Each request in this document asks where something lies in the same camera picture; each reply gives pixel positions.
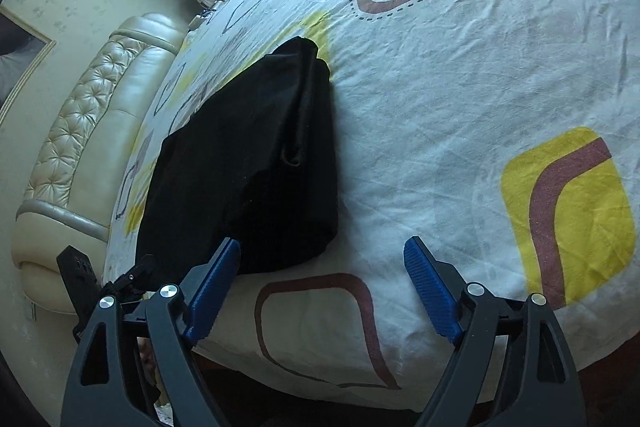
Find framed wedding photo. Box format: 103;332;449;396
1;6;56;121

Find patterned white bed sheet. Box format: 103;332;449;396
104;0;639;411

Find cream tufted headboard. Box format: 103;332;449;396
11;13;186;314

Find black pants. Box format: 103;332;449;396
136;37;338;280

